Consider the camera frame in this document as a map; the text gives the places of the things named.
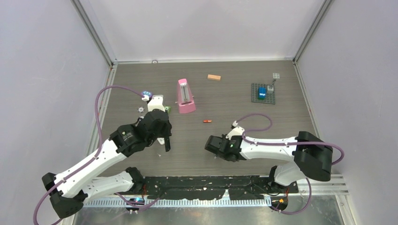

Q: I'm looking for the white remote control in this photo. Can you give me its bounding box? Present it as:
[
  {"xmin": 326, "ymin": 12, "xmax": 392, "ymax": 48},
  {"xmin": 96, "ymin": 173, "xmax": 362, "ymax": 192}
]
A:
[{"xmin": 157, "ymin": 138, "xmax": 165, "ymax": 145}]

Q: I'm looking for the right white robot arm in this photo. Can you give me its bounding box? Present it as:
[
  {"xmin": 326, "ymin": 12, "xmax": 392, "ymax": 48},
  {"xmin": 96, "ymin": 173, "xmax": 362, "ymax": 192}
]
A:
[{"xmin": 205, "ymin": 131, "xmax": 333, "ymax": 192}]

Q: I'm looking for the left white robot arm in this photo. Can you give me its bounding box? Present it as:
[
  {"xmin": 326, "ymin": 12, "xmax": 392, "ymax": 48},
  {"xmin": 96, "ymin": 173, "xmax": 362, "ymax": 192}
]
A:
[{"xmin": 42, "ymin": 109, "xmax": 172, "ymax": 218}]

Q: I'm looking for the purple round toy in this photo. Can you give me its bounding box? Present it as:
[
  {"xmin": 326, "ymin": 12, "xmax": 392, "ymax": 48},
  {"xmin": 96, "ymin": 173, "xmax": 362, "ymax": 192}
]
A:
[{"xmin": 141, "ymin": 91, "xmax": 153, "ymax": 97}]

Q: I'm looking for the pink metronome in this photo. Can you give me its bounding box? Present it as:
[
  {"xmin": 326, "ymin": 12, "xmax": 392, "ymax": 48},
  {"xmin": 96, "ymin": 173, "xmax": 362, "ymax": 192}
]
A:
[{"xmin": 177, "ymin": 79, "xmax": 196, "ymax": 114}]

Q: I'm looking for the grey lego baseplate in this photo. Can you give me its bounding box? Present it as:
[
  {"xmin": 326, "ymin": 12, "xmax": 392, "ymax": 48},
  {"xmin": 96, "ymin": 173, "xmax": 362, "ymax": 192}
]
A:
[{"xmin": 251, "ymin": 83, "xmax": 276, "ymax": 105}]

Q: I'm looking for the blue lego brick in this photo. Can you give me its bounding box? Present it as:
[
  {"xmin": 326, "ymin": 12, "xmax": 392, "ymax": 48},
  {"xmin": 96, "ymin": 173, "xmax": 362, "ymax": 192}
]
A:
[{"xmin": 257, "ymin": 87, "xmax": 267, "ymax": 100}]

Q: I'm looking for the grey lego tower piece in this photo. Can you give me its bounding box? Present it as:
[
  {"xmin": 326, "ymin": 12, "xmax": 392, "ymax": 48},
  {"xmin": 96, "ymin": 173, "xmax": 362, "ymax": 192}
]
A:
[{"xmin": 267, "ymin": 79, "xmax": 276, "ymax": 93}]

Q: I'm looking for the wooden block far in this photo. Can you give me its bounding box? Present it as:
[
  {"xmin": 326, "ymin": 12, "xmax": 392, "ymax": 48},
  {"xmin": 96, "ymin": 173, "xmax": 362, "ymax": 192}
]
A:
[{"xmin": 207, "ymin": 74, "xmax": 221, "ymax": 81}]

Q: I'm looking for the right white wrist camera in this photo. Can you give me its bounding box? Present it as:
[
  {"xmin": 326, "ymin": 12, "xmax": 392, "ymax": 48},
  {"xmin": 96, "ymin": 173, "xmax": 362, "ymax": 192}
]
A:
[{"xmin": 226, "ymin": 121, "xmax": 245, "ymax": 140}]

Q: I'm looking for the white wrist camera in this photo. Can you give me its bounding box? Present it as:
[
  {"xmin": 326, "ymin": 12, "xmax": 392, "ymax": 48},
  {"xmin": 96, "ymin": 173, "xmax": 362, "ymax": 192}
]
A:
[
  {"xmin": 226, "ymin": 121, "xmax": 245, "ymax": 140},
  {"xmin": 141, "ymin": 95, "xmax": 166, "ymax": 112}
]

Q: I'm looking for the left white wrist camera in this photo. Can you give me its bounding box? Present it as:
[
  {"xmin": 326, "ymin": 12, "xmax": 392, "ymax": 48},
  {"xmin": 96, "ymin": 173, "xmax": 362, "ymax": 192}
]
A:
[{"xmin": 141, "ymin": 95, "xmax": 166, "ymax": 112}]

